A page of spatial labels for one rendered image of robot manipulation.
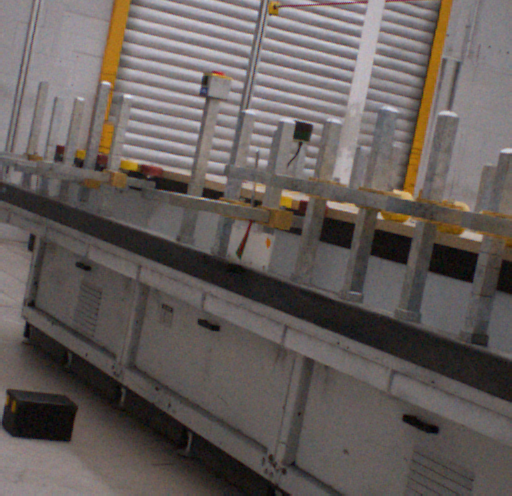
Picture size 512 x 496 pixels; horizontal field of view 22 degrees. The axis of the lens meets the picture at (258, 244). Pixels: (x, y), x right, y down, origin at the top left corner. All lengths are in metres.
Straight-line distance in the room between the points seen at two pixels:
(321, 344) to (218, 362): 1.04
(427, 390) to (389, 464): 0.54
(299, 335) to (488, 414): 0.81
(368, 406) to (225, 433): 0.74
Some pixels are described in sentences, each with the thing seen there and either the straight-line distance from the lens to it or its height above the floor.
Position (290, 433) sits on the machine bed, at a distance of 3.76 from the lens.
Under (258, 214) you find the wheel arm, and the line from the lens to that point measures 3.51.
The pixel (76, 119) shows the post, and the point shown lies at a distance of 5.19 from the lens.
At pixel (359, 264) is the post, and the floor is 0.79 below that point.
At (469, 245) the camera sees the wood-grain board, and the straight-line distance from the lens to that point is 3.09.
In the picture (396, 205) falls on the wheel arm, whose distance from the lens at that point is 2.53.
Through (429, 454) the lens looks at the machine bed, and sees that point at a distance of 3.23.
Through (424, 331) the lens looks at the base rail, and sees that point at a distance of 2.82.
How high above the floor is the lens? 0.95
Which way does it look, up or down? 3 degrees down
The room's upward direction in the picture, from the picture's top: 11 degrees clockwise
